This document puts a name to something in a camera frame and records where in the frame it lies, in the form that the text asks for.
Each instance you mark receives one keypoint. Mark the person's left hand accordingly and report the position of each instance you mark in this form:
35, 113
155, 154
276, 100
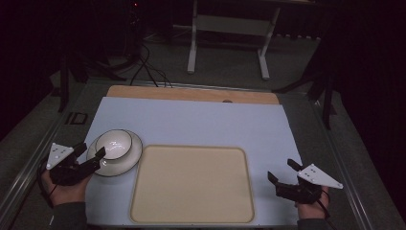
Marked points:
68, 193

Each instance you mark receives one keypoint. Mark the dark equipment with red light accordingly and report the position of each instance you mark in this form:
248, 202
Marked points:
134, 28

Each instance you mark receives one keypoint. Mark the person's right hand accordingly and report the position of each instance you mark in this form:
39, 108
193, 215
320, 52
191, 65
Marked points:
311, 211

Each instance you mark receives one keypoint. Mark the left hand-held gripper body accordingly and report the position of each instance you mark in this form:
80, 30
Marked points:
58, 155

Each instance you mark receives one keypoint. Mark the grey metal rail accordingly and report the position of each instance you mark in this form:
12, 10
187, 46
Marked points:
344, 166
30, 172

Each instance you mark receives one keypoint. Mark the white metal stand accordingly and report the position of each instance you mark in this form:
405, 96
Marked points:
230, 25

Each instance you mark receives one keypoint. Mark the pale blue table mat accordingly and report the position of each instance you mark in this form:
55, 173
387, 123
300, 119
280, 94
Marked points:
191, 121

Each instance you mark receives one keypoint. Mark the black tripod stand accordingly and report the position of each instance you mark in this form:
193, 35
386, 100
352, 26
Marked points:
327, 102
64, 86

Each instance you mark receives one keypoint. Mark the white bowl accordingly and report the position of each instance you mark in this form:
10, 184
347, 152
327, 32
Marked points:
113, 143

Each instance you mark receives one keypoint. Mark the white plate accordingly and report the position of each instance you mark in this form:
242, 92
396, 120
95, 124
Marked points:
127, 163

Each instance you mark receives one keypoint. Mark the beige tray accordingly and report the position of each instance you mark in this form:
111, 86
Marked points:
191, 185

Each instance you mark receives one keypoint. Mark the black rectangular floor bracket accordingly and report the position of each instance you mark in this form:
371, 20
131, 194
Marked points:
76, 118

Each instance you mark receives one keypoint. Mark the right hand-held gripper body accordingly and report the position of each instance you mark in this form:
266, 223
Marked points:
316, 177

